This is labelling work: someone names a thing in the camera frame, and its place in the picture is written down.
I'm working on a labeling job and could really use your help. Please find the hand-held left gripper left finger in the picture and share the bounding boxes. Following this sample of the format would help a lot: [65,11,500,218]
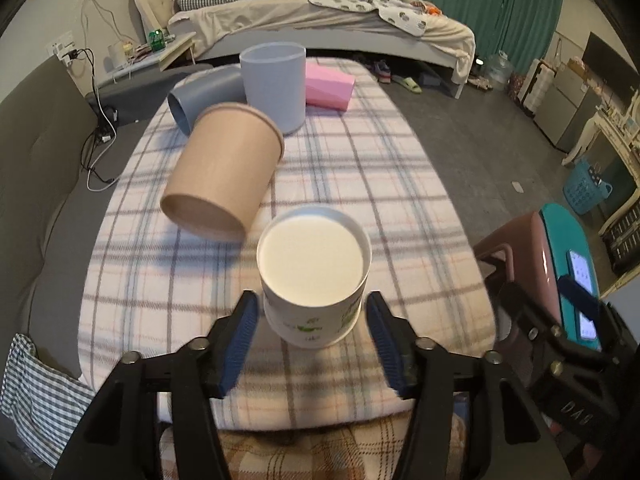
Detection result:
[52,290,261,480]

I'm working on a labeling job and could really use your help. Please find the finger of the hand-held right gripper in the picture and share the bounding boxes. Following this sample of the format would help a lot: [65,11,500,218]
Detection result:
[477,247,568,376]
[559,274,626,356]

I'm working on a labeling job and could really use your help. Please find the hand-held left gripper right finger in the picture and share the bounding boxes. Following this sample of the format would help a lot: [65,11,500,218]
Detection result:
[365,290,571,480]

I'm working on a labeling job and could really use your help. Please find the white paper cup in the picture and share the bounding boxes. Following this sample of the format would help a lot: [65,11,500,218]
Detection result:
[256,205,373,351]

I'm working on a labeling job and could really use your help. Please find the brown paper cup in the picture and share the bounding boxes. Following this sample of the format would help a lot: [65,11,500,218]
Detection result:
[160,102,286,241]

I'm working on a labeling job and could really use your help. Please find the grey blue cup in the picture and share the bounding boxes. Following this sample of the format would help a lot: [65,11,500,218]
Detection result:
[167,66,247,137]

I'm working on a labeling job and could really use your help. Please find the light blue cup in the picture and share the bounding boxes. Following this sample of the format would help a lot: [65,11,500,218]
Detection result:
[239,43,307,136]

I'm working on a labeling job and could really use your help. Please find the phone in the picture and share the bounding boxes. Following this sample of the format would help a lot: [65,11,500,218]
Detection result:
[566,250,597,291]

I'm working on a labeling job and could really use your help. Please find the pink and teal stool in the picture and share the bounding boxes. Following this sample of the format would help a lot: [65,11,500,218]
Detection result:
[472,203,608,356]

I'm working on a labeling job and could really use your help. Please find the black crate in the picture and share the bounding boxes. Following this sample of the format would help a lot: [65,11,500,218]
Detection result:
[600,210,640,276]

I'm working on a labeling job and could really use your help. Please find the blue laundry basket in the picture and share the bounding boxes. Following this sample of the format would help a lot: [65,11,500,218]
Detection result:
[563,160,613,215]

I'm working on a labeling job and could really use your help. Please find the tan plaid blanket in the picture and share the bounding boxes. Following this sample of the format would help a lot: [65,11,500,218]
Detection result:
[160,412,466,480]

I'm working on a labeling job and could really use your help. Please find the checked cloth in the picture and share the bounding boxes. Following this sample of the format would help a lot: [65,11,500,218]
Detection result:
[0,332,96,468]

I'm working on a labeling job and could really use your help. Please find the white suitcase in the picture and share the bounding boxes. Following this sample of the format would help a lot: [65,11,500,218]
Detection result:
[520,58,557,118]

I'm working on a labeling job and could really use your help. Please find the black television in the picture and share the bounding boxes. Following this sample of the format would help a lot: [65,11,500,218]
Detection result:
[582,31,640,111]

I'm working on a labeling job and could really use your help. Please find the clear water jug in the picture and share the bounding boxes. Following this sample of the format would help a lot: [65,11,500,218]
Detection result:
[484,51,513,92]

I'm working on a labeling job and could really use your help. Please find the grey sofa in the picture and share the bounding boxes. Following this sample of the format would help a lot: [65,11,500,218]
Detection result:
[0,55,146,381]

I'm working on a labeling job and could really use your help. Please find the pink block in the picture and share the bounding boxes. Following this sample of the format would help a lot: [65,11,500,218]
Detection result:
[304,62,357,110]

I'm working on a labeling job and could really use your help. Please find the white bedside table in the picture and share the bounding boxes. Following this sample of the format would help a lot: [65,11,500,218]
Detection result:
[97,32,198,83]

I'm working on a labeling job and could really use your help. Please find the teal curtain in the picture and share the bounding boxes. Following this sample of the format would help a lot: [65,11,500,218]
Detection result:
[399,0,566,73]

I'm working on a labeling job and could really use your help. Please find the bed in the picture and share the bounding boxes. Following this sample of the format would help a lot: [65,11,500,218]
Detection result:
[132,0,476,98]

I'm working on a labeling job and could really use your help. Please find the patterned white quilt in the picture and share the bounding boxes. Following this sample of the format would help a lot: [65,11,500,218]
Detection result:
[309,0,431,36]

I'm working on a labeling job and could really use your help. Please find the white cable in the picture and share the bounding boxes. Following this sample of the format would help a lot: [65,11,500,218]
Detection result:
[80,0,136,191]

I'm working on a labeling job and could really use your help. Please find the black cable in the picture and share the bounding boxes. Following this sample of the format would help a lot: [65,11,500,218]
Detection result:
[70,47,118,186]

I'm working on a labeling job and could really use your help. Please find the wall power outlet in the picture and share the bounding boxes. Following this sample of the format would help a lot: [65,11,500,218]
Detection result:
[47,32,78,61]

